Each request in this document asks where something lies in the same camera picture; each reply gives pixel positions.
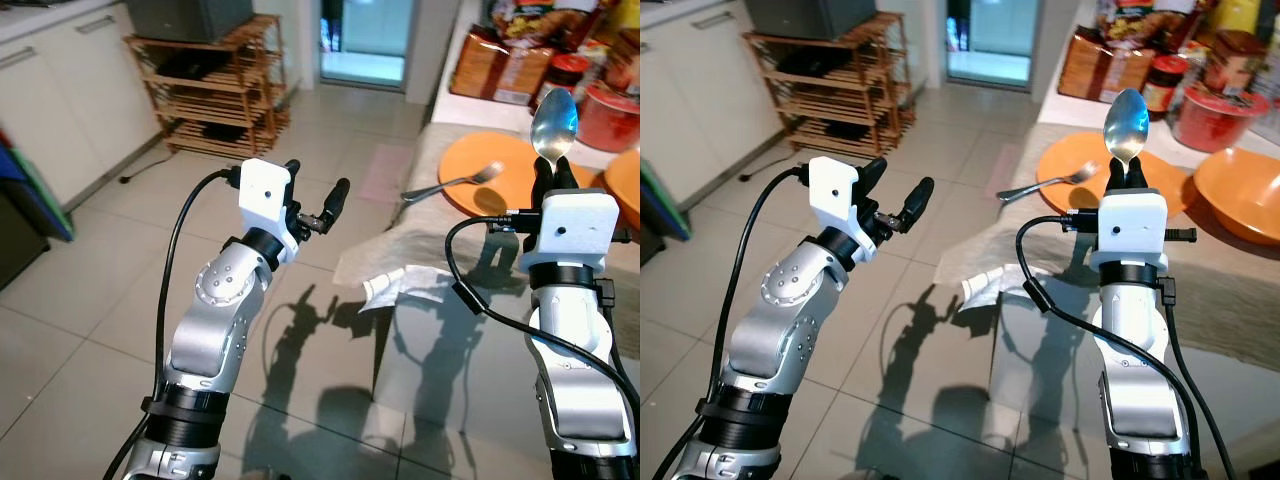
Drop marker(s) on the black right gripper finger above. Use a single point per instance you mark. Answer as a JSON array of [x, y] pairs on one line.
[[548, 178], [1117, 178], [1140, 178], [569, 178]]

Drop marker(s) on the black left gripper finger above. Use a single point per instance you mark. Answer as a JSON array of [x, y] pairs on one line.
[[337, 198], [292, 172], [918, 198], [873, 175]]

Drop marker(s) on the silver metal spoon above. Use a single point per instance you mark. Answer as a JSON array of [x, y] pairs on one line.
[[1126, 125], [553, 125]]

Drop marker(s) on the silver metal fork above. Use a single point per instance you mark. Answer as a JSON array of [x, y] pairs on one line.
[[1040, 186], [450, 185]]

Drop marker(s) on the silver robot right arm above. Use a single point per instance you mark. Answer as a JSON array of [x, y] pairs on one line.
[[570, 340], [1135, 340]]

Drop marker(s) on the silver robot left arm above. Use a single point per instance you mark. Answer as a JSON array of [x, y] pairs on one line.
[[780, 320], [215, 320]]

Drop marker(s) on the orange plastic plate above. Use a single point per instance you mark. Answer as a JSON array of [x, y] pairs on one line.
[[470, 160], [1065, 160]]

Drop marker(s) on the orange plastic bowl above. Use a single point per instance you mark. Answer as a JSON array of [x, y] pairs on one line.
[[625, 185], [1240, 195]]

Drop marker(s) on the red instant noodle bowl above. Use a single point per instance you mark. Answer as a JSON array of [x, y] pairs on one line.
[[610, 120], [1215, 120]]

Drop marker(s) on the beige table cloth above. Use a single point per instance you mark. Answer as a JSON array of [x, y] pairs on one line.
[[1010, 240], [430, 225]]

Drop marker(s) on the blue green-edged board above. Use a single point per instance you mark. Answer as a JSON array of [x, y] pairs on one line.
[[25, 180], [650, 195]]

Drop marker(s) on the wooden slatted shelf rack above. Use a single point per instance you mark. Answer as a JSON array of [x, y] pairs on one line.
[[215, 100], [830, 100]]

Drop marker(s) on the dark sauce jar red lid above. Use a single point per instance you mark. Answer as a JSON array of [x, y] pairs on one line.
[[568, 72], [1165, 85]]

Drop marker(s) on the white crumpled tissue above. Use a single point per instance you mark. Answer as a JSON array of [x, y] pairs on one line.
[[385, 290]]

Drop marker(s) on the black box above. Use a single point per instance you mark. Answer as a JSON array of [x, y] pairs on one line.
[[18, 250], [648, 250]]

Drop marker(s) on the brown snack multipack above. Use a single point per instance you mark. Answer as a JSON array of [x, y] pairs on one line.
[[1095, 65], [490, 65]]

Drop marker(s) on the flat black item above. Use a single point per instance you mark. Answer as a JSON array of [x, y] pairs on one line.
[[820, 64], [190, 66]]

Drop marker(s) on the brown instant noodle cup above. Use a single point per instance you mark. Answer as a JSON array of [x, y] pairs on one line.
[[1235, 60], [622, 60]]

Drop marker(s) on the white kitchen cabinet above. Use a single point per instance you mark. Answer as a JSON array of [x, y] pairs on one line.
[[70, 100], [700, 100]]

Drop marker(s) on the glass door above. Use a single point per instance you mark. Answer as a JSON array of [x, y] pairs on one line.
[[990, 35], [360, 35]]

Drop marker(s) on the colourful snack bag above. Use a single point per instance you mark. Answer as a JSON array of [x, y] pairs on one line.
[[1140, 15], [540, 15]]

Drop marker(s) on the black box appliance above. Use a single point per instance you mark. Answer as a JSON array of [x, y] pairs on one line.
[[190, 15], [805, 15]]

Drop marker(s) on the yellow packet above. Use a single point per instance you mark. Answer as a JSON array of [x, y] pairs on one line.
[[1250, 15], [628, 12]]

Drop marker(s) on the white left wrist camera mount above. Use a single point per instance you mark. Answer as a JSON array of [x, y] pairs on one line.
[[832, 195], [265, 195]]

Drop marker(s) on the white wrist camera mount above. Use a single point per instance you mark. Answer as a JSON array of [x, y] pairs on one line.
[[1130, 228], [265, 195], [575, 225], [832, 195]]

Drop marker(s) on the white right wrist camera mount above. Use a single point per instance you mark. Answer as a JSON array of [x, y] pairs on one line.
[[575, 225], [1130, 228]]

